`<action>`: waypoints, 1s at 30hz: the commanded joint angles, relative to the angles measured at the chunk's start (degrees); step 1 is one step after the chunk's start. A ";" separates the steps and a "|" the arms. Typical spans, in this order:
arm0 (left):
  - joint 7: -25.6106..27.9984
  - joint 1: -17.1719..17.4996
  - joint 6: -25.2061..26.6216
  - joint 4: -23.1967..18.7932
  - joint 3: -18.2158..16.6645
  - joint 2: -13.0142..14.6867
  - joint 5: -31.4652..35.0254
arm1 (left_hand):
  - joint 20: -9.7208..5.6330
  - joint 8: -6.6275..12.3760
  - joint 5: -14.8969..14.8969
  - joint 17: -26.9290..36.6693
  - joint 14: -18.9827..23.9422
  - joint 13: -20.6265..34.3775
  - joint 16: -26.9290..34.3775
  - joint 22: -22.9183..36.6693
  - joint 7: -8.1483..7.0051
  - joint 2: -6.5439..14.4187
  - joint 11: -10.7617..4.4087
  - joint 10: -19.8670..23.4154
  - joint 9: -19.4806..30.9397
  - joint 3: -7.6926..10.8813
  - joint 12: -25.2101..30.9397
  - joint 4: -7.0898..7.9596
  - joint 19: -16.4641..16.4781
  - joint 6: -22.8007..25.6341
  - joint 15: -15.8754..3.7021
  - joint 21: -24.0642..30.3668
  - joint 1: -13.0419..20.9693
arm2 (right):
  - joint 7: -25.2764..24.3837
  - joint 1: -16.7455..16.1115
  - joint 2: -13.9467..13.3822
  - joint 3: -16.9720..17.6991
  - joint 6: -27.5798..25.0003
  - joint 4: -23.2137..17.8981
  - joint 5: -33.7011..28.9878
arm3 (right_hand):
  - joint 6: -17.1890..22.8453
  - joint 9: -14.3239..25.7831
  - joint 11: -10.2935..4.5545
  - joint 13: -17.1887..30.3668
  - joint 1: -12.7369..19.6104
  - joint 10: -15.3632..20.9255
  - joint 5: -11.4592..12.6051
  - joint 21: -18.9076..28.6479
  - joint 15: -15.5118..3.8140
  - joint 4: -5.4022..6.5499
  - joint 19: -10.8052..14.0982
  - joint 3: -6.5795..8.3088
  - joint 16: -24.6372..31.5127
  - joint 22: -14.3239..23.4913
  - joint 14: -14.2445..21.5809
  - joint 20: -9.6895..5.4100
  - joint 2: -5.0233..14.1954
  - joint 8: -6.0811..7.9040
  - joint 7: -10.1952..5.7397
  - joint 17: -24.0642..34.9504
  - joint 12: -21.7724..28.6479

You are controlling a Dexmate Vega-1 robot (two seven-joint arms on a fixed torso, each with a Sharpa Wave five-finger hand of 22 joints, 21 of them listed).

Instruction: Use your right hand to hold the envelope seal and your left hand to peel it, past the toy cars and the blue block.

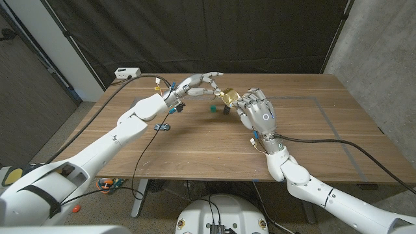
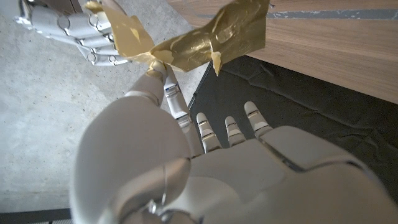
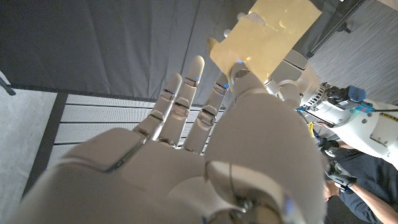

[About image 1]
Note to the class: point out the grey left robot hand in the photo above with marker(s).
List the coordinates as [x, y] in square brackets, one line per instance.
[191, 86]

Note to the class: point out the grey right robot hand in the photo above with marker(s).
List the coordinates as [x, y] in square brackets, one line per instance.
[260, 113]

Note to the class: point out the gold foil envelope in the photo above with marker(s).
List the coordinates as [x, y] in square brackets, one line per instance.
[230, 96]

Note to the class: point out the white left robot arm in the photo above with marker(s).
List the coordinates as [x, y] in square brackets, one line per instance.
[107, 146]

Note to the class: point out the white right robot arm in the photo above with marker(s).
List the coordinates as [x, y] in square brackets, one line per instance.
[312, 188]

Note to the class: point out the small teal block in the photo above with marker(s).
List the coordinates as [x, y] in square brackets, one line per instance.
[213, 109]

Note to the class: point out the black toy car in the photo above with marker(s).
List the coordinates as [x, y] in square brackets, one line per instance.
[226, 111]

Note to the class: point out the blue toy car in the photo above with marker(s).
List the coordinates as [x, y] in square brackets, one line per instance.
[162, 127]

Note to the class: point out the colourful floor toy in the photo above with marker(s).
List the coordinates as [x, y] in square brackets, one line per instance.
[109, 185]

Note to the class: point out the black cloth backdrop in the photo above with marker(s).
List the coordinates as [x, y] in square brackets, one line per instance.
[195, 32]

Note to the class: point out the white power outlet box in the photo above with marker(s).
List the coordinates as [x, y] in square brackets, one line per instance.
[127, 73]

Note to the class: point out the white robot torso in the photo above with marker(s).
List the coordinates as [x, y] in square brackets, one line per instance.
[224, 211]

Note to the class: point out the black backdrop stand pole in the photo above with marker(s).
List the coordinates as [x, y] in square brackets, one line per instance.
[336, 35]
[74, 48]

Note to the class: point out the grey table leg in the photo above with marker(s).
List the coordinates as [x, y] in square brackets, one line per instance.
[139, 198]
[308, 213]

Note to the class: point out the small orange ball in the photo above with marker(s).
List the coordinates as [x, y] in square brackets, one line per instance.
[75, 208]

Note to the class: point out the yellow black foot pedal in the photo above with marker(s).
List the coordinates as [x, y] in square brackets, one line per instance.
[13, 176]

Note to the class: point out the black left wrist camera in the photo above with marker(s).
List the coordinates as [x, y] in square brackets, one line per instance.
[178, 108]

